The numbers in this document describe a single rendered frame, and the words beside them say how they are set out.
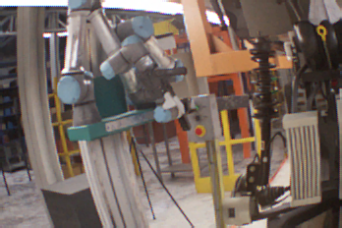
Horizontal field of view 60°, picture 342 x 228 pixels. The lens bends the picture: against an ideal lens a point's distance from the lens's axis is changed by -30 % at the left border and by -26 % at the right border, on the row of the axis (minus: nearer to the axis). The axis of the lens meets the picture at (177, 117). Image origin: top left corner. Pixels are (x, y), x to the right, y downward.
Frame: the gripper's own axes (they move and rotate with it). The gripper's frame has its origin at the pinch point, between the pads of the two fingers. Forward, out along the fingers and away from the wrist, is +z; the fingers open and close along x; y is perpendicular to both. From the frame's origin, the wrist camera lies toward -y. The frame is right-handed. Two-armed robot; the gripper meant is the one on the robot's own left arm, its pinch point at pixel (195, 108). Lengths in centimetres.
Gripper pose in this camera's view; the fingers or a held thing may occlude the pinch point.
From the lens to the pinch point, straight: 215.4
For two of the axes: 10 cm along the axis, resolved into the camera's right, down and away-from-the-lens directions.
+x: -8.7, 1.1, 4.8
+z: 4.6, -1.5, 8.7
